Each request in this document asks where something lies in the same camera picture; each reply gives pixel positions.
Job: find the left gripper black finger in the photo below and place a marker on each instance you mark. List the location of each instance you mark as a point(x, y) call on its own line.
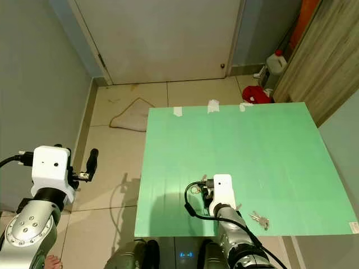
point(92, 159)

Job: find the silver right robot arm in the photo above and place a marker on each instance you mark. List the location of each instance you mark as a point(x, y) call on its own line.
point(235, 235)

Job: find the silver keys bunch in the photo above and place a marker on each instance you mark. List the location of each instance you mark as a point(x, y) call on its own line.
point(259, 220)

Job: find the beige floor cloth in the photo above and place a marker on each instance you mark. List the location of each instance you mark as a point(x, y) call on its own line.
point(133, 116)

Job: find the robot's grey right leg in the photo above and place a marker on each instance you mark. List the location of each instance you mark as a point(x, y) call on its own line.
point(216, 258)

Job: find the robot's grey leg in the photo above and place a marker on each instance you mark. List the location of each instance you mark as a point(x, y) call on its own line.
point(132, 255)
point(216, 258)

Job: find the robot's dark waist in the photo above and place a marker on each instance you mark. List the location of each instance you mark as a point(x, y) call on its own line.
point(180, 255)

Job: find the green table board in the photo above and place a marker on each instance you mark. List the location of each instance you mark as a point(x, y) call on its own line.
point(269, 157)

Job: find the white tape piece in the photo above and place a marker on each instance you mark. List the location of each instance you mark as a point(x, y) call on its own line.
point(213, 106)
point(177, 111)
point(242, 106)

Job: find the person's bare foot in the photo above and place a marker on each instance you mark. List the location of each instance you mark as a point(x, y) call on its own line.
point(53, 262)

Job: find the robot's grey left leg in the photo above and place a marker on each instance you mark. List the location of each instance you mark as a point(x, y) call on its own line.
point(132, 255)

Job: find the red bag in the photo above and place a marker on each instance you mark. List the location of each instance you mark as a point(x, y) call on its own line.
point(257, 95)

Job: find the white door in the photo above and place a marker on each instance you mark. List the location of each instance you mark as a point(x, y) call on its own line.
point(162, 39)

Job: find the white jug red cap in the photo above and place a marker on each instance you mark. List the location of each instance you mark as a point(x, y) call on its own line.
point(276, 63)

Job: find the small white label sticker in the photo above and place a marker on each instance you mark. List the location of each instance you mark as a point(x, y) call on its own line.
point(354, 227)

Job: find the wooden wardrobe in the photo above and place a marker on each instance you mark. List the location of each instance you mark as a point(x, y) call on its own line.
point(325, 61)

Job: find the orange board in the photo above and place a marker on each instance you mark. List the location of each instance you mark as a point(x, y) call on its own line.
point(307, 17)

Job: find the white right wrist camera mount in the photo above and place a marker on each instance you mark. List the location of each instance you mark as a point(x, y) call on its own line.
point(223, 190)

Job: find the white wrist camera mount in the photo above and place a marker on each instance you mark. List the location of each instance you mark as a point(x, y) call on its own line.
point(50, 165)
point(223, 190)

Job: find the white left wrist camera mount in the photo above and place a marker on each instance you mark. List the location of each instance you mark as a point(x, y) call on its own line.
point(50, 165)

